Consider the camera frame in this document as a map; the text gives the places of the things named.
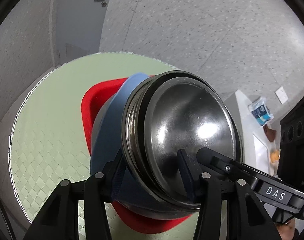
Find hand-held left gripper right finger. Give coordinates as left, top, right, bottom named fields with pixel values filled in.
left=177, top=149, right=277, bottom=240

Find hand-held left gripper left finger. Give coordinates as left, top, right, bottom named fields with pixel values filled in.
left=23, top=149, right=125, bottom=240

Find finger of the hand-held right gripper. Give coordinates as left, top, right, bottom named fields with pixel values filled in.
left=196, top=147, right=267, bottom=188

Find large steel bowl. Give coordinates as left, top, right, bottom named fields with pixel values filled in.
left=121, top=70, right=245, bottom=222

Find patterned steel bowl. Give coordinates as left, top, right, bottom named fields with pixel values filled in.
left=131, top=74, right=242, bottom=205

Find blue plastic bowl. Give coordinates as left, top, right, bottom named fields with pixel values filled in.
left=89, top=72, right=158, bottom=206

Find small steel bowl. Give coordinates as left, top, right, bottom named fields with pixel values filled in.
left=145, top=79, right=239, bottom=202

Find red plastic basin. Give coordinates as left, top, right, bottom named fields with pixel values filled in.
left=81, top=78, right=193, bottom=234

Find person's right hand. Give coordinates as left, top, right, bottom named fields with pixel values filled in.
left=275, top=220, right=296, bottom=240

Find brown cloth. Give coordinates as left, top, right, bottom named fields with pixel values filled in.
left=263, top=125, right=277, bottom=142

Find blue white tissue pack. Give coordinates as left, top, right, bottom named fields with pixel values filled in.
left=248, top=96, right=274, bottom=126

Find white sink basin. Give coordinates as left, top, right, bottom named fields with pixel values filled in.
left=253, top=134, right=270, bottom=171

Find white vanity counter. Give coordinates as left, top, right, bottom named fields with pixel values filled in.
left=223, top=89, right=282, bottom=178

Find green lace-trimmed tablecloth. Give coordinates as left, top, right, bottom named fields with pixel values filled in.
left=7, top=51, right=232, bottom=240

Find grey door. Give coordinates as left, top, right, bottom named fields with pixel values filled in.
left=50, top=0, right=117, bottom=67

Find white wall outlet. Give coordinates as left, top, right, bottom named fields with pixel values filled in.
left=275, top=86, right=290, bottom=104

